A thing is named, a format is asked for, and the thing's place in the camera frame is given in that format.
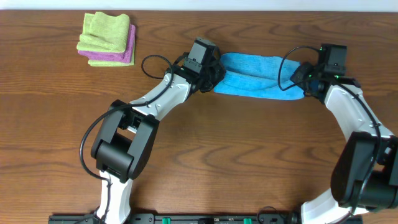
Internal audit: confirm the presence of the blue microfiber cloth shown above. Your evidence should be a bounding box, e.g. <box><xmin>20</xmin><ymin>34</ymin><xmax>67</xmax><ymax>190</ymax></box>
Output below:
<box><xmin>214</xmin><ymin>53</ymin><xmax>304</xmax><ymax>100</ymax></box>

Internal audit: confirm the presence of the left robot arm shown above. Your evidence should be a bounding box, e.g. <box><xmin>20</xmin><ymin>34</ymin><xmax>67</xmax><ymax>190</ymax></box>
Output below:
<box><xmin>91</xmin><ymin>44</ymin><xmax>226</xmax><ymax>223</ymax></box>

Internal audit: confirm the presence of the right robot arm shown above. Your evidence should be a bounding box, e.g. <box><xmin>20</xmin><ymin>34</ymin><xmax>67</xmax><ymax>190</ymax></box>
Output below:
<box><xmin>291</xmin><ymin>44</ymin><xmax>397</xmax><ymax>223</ymax></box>

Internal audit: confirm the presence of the purple folded cloth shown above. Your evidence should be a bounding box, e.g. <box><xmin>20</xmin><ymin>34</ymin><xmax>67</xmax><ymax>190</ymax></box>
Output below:
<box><xmin>78</xmin><ymin>24</ymin><xmax>136</xmax><ymax>63</ymax></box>

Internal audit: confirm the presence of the bottom green folded cloth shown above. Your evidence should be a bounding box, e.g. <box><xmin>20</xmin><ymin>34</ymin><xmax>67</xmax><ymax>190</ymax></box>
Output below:
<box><xmin>88</xmin><ymin>47</ymin><xmax>135</xmax><ymax>67</ymax></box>

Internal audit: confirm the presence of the green folded cloth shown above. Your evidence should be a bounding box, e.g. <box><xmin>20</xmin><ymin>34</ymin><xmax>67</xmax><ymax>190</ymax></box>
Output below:
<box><xmin>88</xmin><ymin>47</ymin><xmax>135</xmax><ymax>67</ymax></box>
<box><xmin>76</xmin><ymin>12</ymin><xmax>130</xmax><ymax>53</ymax></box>

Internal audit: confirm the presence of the top green folded cloth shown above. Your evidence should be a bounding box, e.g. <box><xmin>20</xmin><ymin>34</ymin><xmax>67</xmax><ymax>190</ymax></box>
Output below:
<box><xmin>76</xmin><ymin>12</ymin><xmax>130</xmax><ymax>53</ymax></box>

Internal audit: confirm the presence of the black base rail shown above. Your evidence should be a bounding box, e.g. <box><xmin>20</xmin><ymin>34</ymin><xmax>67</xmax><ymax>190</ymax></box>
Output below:
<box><xmin>48</xmin><ymin>213</ymin><xmax>302</xmax><ymax>224</ymax></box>

